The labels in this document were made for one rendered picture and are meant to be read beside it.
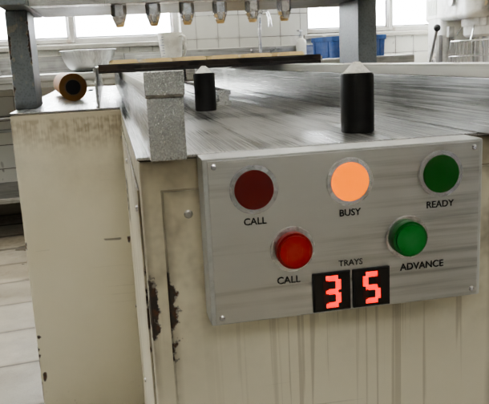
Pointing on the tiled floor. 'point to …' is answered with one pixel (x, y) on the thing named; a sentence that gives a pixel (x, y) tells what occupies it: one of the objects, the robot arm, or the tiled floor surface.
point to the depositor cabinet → (81, 246)
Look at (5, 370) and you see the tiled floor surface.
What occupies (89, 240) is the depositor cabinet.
